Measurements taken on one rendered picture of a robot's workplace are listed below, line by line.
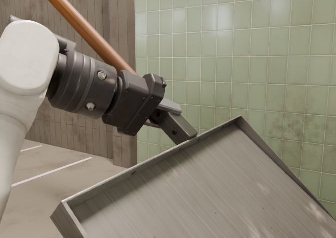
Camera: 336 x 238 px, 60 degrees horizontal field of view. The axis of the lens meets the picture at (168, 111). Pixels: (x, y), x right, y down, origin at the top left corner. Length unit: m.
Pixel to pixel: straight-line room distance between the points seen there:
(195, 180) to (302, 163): 1.31
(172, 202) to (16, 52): 0.26
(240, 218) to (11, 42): 0.40
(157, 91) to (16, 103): 0.20
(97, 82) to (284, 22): 1.37
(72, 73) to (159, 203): 0.20
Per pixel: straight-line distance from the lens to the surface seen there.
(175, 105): 0.51
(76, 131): 4.60
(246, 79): 1.72
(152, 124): 0.51
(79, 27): 0.63
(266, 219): 0.55
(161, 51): 1.96
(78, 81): 0.41
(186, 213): 0.41
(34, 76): 0.37
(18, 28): 0.40
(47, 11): 4.96
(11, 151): 0.36
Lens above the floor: 1.31
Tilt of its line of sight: 9 degrees down
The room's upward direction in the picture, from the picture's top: straight up
